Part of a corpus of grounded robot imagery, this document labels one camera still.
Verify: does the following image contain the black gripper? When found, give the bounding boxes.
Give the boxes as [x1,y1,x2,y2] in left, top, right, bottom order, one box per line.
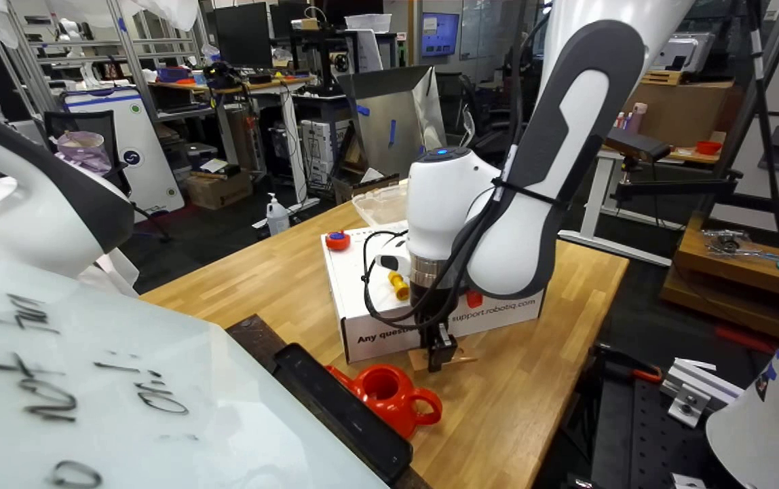
[412,280,458,375]

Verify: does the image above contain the white cardboard box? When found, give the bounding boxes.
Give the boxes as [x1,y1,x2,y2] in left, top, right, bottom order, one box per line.
[318,226,548,363]

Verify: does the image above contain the clear plastic case cover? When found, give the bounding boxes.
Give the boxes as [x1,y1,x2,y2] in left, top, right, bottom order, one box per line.
[351,184,412,227]

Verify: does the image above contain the small cardboard box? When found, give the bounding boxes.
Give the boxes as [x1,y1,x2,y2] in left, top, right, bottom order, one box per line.
[183,169,254,212]

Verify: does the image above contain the large brown cardboard box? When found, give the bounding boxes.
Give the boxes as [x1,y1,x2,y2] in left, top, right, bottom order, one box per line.
[626,79,743,152]

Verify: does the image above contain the white curved machine cover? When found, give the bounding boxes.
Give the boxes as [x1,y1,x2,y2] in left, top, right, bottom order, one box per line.
[0,91,140,292]

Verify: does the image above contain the yellow toy bolt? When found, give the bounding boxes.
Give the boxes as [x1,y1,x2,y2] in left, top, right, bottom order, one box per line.
[386,266,412,304]

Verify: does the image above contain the black bar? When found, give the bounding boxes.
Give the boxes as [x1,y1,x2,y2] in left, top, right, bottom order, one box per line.
[226,311,431,489]

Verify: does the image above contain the black and red tool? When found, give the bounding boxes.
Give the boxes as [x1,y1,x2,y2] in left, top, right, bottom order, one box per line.
[590,338,667,389]

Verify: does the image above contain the black perforated breadboard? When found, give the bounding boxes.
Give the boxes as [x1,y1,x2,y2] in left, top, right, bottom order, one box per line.
[590,378,743,489]

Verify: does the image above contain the hand sanitizer bottle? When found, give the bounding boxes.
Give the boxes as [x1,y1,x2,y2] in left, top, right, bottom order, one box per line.
[263,190,294,238]

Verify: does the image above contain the white standing desk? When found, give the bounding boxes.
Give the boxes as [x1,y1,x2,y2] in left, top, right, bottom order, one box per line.
[557,133,731,268]

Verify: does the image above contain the grey panel with blue tape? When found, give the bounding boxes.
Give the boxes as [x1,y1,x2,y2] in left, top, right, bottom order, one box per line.
[343,65,450,178]

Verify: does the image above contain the silver metal brackets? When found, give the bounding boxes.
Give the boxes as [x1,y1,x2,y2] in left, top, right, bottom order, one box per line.
[658,355,747,428]

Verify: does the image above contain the desk with white leg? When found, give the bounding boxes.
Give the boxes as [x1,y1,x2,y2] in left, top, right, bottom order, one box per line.
[147,75,324,213]

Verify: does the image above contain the black flat device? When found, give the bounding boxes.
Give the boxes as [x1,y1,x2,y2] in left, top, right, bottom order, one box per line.
[602,124,675,169]

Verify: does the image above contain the low wooden shelf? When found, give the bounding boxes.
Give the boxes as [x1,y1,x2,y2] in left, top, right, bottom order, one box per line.
[659,212,779,343]

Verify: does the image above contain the blue screen monitor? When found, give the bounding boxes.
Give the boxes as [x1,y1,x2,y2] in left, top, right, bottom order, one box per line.
[419,10,462,61]

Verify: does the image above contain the white dome shaped housing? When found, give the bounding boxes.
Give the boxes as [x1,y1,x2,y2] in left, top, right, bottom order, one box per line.
[704,283,779,489]

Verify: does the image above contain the white board with writing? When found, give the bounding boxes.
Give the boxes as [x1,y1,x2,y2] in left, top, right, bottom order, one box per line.
[0,238,392,489]

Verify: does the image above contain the white machine with blue trim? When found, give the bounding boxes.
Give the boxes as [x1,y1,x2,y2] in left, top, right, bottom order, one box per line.
[60,83,188,216]

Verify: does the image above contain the black computer monitor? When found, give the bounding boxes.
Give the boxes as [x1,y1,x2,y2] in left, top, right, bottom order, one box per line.
[210,3,273,72]

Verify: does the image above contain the white printer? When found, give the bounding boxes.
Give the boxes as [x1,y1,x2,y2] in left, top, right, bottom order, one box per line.
[643,27,720,75]

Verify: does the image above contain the purple plastic bag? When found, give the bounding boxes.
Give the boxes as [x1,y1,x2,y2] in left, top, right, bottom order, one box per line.
[55,128,115,178]

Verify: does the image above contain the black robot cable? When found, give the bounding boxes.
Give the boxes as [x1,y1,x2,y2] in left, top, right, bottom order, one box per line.
[359,227,465,333]

